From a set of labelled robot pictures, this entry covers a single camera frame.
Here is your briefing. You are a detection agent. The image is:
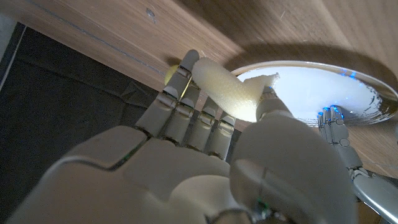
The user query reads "white gold-rimmed paper plate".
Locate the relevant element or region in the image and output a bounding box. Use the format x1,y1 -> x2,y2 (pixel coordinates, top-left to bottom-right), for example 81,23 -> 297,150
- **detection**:
231,60 -> 398,127

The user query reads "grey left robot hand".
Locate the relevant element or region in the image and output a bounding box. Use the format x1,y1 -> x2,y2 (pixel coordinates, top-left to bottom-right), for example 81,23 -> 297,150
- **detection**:
317,105 -> 398,224

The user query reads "pale yellow sponge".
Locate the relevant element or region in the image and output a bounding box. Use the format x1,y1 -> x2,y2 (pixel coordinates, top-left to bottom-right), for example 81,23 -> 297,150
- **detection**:
191,57 -> 280,123

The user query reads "yellow tennis ball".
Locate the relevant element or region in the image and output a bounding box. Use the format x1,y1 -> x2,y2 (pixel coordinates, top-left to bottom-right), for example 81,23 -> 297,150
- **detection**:
164,64 -> 180,85

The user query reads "black backdrop curtain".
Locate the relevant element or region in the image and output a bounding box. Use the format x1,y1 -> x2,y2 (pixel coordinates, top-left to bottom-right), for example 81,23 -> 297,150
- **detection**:
0,21 -> 159,215

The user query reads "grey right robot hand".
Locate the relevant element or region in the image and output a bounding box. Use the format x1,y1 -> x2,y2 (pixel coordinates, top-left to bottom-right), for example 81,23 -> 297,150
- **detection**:
2,49 -> 358,224

